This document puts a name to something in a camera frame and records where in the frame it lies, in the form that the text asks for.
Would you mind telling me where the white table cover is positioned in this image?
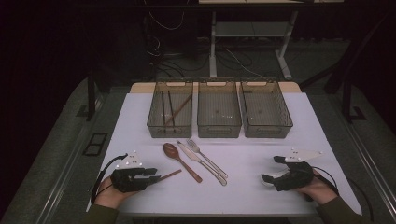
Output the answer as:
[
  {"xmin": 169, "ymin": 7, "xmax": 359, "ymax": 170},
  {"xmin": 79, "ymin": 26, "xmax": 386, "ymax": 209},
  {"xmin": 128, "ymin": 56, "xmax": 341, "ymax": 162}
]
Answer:
[{"xmin": 86, "ymin": 91, "xmax": 363, "ymax": 217}]

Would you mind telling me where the person's left hand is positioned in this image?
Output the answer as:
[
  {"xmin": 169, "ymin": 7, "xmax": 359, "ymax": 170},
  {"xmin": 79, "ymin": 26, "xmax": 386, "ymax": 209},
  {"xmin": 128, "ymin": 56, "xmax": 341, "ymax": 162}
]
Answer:
[{"xmin": 93, "ymin": 175, "xmax": 138, "ymax": 210}]

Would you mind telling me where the steel table knife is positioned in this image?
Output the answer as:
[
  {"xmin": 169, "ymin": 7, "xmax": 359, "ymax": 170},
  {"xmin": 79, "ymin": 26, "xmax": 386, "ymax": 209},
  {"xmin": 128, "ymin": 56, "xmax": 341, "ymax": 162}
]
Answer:
[{"xmin": 177, "ymin": 140, "xmax": 228, "ymax": 187}]

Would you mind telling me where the metal floor rail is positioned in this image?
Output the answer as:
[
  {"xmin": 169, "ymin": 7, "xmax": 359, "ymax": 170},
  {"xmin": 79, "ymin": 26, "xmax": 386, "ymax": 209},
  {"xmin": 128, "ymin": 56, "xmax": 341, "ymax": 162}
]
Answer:
[
  {"xmin": 339, "ymin": 115, "xmax": 396, "ymax": 214},
  {"xmin": 36, "ymin": 96, "xmax": 106, "ymax": 224}
]

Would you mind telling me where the white metal desk frame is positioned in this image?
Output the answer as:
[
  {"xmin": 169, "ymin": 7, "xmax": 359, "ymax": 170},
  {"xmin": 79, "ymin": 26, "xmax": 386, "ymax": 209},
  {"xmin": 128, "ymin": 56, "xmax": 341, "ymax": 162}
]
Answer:
[{"xmin": 198, "ymin": 0, "xmax": 345, "ymax": 81}]

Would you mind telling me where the clear grey plastic bin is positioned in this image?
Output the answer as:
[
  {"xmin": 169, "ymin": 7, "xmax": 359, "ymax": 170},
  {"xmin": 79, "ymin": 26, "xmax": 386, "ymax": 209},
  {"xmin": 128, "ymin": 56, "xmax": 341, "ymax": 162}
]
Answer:
[
  {"xmin": 196, "ymin": 81, "xmax": 243, "ymax": 139},
  {"xmin": 240, "ymin": 80, "xmax": 294, "ymax": 139},
  {"xmin": 147, "ymin": 81, "xmax": 194, "ymax": 139}
]

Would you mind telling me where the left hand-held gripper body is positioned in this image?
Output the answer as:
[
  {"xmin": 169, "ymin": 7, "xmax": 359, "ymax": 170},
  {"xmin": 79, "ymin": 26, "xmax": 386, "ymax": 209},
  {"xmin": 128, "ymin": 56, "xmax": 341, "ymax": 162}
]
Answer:
[{"xmin": 110, "ymin": 149, "xmax": 148, "ymax": 193}]

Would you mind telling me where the left hand-held gripper cable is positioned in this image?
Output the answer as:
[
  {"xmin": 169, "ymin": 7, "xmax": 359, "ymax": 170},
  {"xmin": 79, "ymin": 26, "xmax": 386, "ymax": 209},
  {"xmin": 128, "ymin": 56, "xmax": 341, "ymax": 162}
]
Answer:
[{"xmin": 91, "ymin": 153, "xmax": 129, "ymax": 204}]

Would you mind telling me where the hand-held gripper cable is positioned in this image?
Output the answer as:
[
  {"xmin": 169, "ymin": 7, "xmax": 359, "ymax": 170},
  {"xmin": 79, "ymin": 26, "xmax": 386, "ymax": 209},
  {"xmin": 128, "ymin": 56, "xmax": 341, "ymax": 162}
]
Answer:
[
  {"xmin": 91, "ymin": 153, "xmax": 129, "ymax": 204},
  {"xmin": 312, "ymin": 166, "xmax": 340, "ymax": 195}
]

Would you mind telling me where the tangle of black floor cables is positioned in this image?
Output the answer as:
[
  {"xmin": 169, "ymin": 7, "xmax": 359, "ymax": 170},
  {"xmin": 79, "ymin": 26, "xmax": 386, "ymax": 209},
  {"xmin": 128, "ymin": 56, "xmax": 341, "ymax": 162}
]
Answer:
[{"xmin": 144, "ymin": 31, "xmax": 272, "ymax": 80}]

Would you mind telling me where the white floor cable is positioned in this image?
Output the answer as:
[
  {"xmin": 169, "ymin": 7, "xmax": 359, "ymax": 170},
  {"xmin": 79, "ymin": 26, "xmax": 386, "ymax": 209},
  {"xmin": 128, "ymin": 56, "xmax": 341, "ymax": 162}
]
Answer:
[{"xmin": 223, "ymin": 47, "xmax": 267, "ymax": 79}]

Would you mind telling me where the wooden spoon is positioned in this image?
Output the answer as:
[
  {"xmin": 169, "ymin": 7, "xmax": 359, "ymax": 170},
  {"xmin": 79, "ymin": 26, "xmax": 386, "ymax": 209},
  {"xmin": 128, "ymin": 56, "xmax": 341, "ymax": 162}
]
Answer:
[{"xmin": 163, "ymin": 142, "xmax": 204, "ymax": 185}]

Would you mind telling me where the right hand-held gripper cable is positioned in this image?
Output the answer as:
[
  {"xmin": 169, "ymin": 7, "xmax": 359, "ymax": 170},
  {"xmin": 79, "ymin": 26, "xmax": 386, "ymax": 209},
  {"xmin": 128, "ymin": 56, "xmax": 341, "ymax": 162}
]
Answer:
[{"xmin": 312, "ymin": 166, "xmax": 340, "ymax": 195}]

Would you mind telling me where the hanging light cable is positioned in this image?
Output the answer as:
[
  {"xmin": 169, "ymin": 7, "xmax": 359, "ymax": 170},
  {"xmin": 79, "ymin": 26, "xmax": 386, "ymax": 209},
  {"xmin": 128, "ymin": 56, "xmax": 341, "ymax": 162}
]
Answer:
[{"xmin": 143, "ymin": 0, "xmax": 185, "ymax": 32}]

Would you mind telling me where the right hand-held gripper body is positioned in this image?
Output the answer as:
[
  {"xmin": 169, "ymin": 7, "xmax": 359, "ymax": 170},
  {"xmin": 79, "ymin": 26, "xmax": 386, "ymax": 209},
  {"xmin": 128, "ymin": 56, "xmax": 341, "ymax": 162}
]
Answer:
[{"xmin": 274, "ymin": 147, "xmax": 324, "ymax": 191}]

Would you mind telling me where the steel fork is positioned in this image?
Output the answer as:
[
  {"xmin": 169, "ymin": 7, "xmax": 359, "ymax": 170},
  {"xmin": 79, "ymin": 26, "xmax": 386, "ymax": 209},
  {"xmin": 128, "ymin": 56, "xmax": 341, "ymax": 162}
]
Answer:
[{"xmin": 186, "ymin": 138, "xmax": 229, "ymax": 180}]

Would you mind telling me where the black metal stand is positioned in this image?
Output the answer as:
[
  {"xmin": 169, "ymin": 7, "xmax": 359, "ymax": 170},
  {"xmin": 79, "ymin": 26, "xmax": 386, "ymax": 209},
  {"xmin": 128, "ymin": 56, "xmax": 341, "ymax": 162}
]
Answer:
[
  {"xmin": 76, "ymin": 69, "xmax": 106, "ymax": 122},
  {"xmin": 300, "ymin": 12, "xmax": 395, "ymax": 124}
]

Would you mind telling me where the person's right hand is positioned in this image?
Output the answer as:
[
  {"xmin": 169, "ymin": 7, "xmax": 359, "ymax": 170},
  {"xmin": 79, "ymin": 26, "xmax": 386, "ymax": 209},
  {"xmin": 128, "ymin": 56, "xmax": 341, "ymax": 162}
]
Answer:
[{"xmin": 295, "ymin": 170, "xmax": 339, "ymax": 205}]

